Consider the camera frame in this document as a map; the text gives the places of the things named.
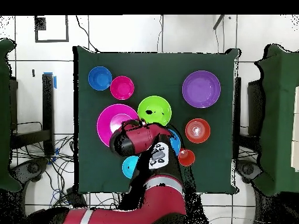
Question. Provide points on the black metal stand frame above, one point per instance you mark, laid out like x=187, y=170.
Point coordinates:
x=48, y=105

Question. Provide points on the small dark blue bowl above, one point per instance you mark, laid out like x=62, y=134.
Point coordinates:
x=100, y=78

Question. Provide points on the green bowl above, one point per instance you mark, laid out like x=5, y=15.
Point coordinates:
x=158, y=105

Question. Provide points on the black power brick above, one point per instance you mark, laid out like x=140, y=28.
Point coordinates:
x=76, y=198

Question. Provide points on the small ribbed cyan bowl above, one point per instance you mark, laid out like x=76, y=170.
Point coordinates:
x=128, y=166

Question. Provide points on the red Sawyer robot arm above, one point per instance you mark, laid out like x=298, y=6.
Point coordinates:
x=163, y=200

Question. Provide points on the black floor stand base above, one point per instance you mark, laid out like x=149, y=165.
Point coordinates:
x=247, y=169
x=32, y=168

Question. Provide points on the white box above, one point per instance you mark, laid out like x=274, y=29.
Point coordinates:
x=296, y=128

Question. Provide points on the orange cup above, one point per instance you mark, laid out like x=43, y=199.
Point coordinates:
x=188, y=159

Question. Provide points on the large light blue bowl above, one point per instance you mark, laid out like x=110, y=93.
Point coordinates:
x=176, y=142

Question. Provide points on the large pink bowl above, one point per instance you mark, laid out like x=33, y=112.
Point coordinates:
x=105, y=123

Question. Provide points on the dark green tablecloth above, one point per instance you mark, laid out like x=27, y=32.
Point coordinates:
x=151, y=77

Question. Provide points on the purple bowl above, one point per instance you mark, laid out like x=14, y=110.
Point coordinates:
x=201, y=89

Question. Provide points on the green cloth side table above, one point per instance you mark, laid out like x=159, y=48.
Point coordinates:
x=4, y=116
x=280, y=93

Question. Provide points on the orange bowl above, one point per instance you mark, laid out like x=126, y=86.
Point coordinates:
x=197, y=130

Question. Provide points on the red bowl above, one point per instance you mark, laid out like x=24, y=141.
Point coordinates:
x=122, y=87

